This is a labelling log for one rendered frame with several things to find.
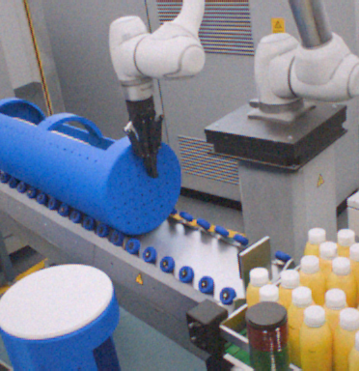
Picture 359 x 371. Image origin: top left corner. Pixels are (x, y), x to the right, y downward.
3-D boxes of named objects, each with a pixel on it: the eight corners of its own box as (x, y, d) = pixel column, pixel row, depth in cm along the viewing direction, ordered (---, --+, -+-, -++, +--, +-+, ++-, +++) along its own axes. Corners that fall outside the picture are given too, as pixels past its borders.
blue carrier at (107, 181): (47, 154, 251) (32, 88, 239) (188, 212, 187) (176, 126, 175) (-14, 179, 235) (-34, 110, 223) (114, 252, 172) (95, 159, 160)
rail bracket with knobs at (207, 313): (217, 328, 144) (212, 293, 139) (239, 340, 138) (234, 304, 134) (186, 349, 138) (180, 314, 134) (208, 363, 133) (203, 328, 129)
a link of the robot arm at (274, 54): (276, 87, 219) (270, 27, 209) (317, 93, 206) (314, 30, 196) (247, 100, 210) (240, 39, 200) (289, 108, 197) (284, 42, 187)
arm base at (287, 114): (265, 99, 225) (263, 85, 223) (317, 106, 211) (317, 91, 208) (236, 117, 214) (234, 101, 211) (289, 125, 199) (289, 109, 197)
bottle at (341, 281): (363, 325, 136) (363, 266, 129) (345, 339, 133) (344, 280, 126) (340, 313, 141) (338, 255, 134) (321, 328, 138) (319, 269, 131)
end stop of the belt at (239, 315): (329, 252, 156) (328, 242, 154) (331, 253, 155) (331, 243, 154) (220, 333, 134) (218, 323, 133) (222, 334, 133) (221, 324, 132)
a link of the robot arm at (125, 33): (107, 79, 160) (138, 85, 151) (96, 21, 153) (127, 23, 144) (138, 68, 166) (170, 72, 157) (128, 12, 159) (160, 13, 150)
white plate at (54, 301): (9, 353, 125) (11, 356, 125) (129, 304, 134) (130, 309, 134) (-14, 289, 148) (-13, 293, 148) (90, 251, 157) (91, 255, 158)
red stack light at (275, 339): (266, 319, 96) (264, 299, 94) (297, 335, 91) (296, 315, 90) (238, 340, 92) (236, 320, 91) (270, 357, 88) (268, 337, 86)
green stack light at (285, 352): (268, 343, 98) (266, 319, 96) (299, 359, 93) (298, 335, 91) (241, 364, 95) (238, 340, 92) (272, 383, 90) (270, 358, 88)
